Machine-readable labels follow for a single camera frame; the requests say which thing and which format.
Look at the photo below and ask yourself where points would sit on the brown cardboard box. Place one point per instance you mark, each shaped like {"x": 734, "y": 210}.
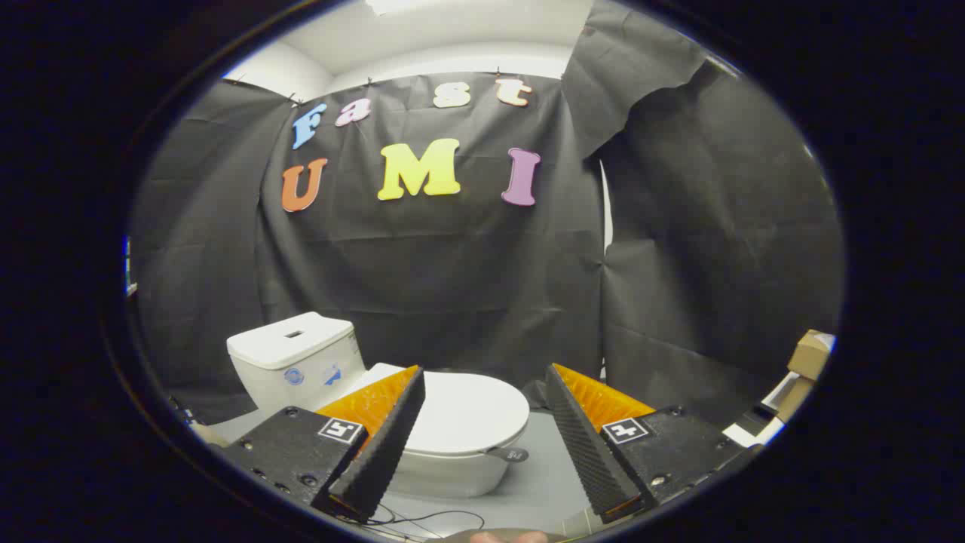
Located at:
{"x": 808, "y": 354}

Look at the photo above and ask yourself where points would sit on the white toilet lid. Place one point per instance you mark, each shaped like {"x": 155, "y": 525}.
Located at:
{"x": 467, "y": 411}

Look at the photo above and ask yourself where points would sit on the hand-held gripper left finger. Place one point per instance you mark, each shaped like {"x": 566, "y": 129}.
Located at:
{"x": 384, "y": 445}

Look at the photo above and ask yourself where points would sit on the black backdrop cloth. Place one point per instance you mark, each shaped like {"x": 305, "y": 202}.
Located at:
{"x": 452, "y": 264}

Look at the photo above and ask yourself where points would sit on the grey round lid pull tab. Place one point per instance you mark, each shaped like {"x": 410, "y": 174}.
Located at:
{"x": 513, "y": 454}

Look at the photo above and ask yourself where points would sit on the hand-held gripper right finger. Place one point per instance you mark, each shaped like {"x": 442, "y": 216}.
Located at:
{"x": 584, "y": 445}

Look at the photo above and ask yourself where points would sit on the white flat boards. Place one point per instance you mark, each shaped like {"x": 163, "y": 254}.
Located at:
{"x": 754, "y": 434}

